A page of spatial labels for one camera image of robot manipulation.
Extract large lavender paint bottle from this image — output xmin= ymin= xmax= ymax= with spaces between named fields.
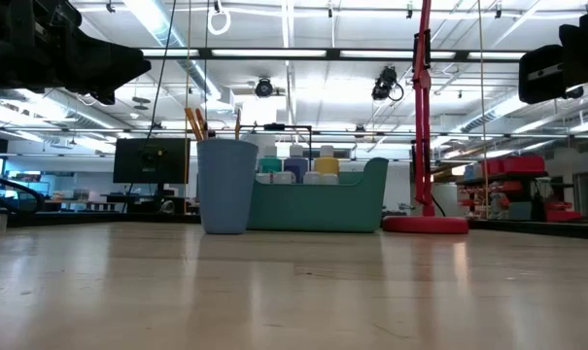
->
xmin=283 ymin=143 xmax=310 ymax=184

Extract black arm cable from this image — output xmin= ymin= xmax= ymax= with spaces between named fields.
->
xmin=0 ymin=163 xmax=46 ymax=214

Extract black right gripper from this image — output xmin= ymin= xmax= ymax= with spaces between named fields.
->
xmin=518 ymin=44 xmax=586 ymax=105

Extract black computer monitor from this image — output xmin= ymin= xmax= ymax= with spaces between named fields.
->
xmin=112 ymin=137 xmax=191 ymax=186

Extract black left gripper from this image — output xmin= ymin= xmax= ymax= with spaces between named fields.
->
xmin=0 ymin=0 xmax=153 ymax=107

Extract black overhead frame bar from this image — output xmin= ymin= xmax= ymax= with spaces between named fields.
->
xmin=140 ymin=46 xmax=528 ymax=63

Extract red storage bin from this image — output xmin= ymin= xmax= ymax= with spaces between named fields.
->
xmin=545 ymin=210 xmax=584 ymax=224
xmin=482 ymin=155 xmax=546 ymax=176

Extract black storage shelf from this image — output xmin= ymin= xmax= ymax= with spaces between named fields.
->
xmin=456 ymin=154 xmax=586 ymax=225

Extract red desk lamp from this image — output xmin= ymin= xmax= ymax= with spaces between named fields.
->
xmin=381 ymin=0 xmax=470 ymax=236

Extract large yellow paint bottle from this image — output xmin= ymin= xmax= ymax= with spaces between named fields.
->
xmin=314 ymin=144 xmax=341 ymax=176

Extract large turquoise paint bottle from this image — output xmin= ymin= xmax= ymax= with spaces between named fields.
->
xmin=259 ymin=144 xmax=283 ymax=175

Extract blue plastic cup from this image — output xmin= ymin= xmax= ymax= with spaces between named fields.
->
xmin=196 ymin=138 xmax=259 ymax=236

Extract teal plastic bin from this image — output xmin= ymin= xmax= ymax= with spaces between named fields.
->
xmin=247 ymin=156 xmax=390 ymax=234

